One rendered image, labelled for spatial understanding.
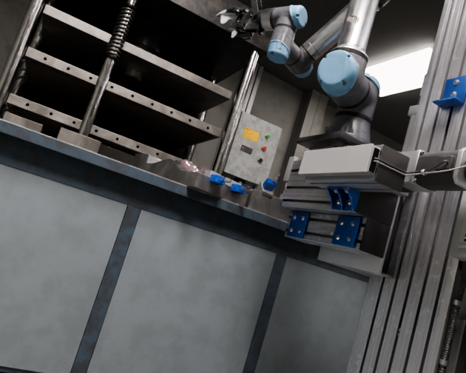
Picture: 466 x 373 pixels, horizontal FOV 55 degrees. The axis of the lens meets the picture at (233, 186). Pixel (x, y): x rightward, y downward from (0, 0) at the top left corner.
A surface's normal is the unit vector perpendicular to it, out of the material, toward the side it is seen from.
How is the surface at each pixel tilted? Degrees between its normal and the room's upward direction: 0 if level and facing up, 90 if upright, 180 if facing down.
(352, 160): 90
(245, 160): 90
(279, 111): 90
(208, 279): 90
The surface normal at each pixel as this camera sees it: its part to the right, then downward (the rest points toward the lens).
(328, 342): 0.41, -0.01
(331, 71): -0.59, -0.16
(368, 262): -0.84, -0.33
